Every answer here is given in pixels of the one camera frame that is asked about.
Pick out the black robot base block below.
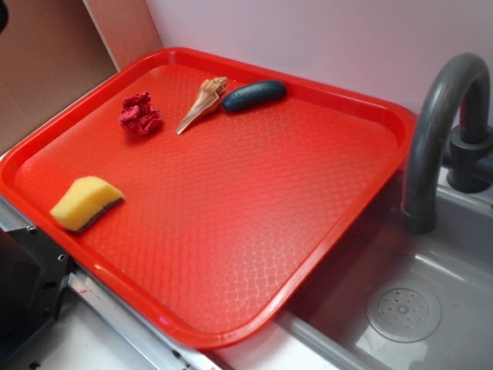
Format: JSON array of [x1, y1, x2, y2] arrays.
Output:
[[1, 228, 72, 363]]

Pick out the dark green plastic pickle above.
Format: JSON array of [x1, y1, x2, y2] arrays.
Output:
[[223, 80, 287, 113]]

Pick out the red plastic tray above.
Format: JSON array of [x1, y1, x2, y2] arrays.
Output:
[[1, 48, 415, 349]]

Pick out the tan spiral seashell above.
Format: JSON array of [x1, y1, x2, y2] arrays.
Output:
[[175, 77, 228, 135]]

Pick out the crumpled red cloth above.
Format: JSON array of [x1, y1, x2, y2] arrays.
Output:
[[119, 92, 161, 136]]

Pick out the yellow sponge with grey pad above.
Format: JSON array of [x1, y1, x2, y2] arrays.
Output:
[[50, 176, 124, 233]]

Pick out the grey plastic sink basin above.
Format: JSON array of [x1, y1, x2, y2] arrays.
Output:
[[277, 176, 492, 369]]

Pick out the grey plastic faucet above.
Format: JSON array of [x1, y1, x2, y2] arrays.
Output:
[[401, 53, 492, 234]]

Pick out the brown cardboard panel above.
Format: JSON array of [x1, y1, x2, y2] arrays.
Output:
[[1, 1, 116, 153]]

